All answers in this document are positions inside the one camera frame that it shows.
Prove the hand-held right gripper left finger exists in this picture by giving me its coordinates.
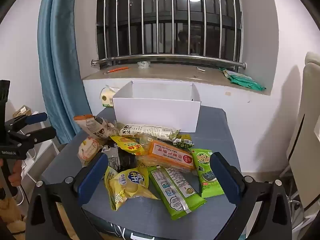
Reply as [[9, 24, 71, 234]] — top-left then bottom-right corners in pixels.
[[25, 152, 109, 240]]

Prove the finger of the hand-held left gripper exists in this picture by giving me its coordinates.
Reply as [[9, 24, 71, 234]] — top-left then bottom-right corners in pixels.
[[7, 127, 57, 155], [5, 112, 48, 133]]

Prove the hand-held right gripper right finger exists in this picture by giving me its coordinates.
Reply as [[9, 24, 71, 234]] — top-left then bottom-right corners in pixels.
[[209, 152, 293, 240]]

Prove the green seaweed packet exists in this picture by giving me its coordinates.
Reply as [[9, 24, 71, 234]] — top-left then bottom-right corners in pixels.
[[189, 148, 225, 198]]

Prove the round bread packet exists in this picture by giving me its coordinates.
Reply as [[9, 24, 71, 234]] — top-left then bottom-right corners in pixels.
[[78, 136, 107, 167]]

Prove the black snack packet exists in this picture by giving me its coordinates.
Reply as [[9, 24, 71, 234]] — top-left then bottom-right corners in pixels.
[[101, 145, 138, 172]]

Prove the yellow chips packet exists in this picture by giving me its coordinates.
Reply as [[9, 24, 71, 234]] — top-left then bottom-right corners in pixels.
[[104, 166, 160, 211]]

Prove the small yellow snack packet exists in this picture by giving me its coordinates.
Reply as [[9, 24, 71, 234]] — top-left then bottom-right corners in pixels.
[[110, 135, 145, 155]]

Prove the brown white bread packet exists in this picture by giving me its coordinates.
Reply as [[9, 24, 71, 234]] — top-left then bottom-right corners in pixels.
[[73, 114, 118, 139]]

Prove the long green snack packet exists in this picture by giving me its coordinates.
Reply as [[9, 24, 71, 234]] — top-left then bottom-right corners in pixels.
[[147, 165, 207, 221]]

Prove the small green pea packet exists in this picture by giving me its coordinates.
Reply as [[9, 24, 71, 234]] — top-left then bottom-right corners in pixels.
[[172, 135, 194, 148]]

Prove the orange cake packet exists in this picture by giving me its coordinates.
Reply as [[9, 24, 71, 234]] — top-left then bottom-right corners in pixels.
[[136, 134, 198, 174]]

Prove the long white noodle packet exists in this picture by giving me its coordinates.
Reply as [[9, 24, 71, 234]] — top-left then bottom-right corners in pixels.
[[117, 124, 181, 142]]

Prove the white cardboard box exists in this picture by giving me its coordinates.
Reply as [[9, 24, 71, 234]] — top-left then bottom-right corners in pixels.
[[112, 80, 202, 133]]

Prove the person's left forearm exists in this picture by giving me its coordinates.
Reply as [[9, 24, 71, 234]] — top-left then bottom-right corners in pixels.
[[0, 196, 25, 227]]

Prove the person's left hand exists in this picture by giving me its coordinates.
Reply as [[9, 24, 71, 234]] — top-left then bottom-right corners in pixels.
[[8, 159, 23, 187]]

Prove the small brown cardboard box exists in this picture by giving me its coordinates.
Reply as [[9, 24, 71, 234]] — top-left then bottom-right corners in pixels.
[[12, 105, 33, 118]]

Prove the blue curtain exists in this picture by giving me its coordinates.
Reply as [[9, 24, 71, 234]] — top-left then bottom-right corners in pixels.
[[37, 0, 105, 144]]

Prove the wrapped paper roll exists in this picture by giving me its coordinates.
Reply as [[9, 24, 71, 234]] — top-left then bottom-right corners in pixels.
[[100, 85, 120, 108]]

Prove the orange pen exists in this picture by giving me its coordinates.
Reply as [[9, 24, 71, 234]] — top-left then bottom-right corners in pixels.
[[103, 67, 129, 74]]

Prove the green wet wipes pack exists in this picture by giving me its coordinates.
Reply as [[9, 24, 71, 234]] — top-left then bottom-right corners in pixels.
[[229, 72, 266, 91]]

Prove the white green wipes pack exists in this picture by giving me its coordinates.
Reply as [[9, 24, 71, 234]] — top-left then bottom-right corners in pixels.
[[219, 68, 240, 79]]

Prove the white chair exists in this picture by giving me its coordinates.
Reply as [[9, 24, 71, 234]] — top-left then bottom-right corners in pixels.
[[286, 52, 320, 233]]

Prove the stone window sill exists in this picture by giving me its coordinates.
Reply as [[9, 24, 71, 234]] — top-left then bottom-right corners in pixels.
[[82, 64, 272, 95]]

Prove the steel window grille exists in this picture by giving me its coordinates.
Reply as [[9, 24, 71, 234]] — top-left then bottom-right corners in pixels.
[[90, 0, 247, 72]]

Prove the dark glass window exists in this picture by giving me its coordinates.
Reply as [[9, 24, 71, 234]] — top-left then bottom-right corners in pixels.
[[96, 0, 243, 57]]

